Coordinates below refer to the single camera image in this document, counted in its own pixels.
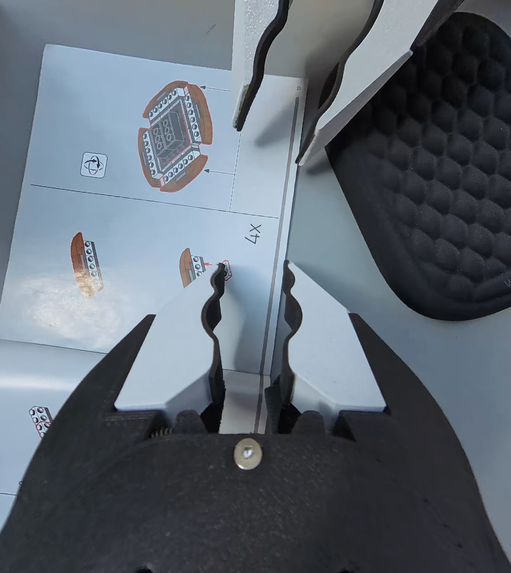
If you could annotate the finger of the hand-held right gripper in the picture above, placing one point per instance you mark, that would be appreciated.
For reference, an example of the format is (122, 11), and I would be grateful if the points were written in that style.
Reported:
(380, 58)
(248, 44)

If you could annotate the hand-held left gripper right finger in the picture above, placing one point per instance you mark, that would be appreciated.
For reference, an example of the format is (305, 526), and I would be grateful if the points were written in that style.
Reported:
(331, 358)

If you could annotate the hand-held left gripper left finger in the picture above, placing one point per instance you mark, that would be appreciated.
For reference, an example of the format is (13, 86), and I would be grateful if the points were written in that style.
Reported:
(166, 358)

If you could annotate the black textured wrist rest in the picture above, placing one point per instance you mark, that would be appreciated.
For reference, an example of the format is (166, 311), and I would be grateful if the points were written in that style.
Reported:
(452, 179)

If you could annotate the lego instruction booklet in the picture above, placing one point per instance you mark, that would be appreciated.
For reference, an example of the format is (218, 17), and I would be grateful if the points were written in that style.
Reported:
(58, 134)

